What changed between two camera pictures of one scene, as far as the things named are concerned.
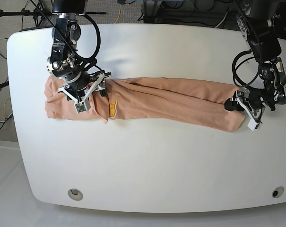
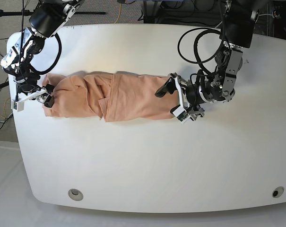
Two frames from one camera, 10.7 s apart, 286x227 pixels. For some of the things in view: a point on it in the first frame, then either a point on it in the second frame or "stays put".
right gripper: x=255 y=100 to x=194 y=96
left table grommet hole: x=75 y=194 stays put
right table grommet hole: x=278 y=192 stays put
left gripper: x=82 y=89 to x=30 y=86
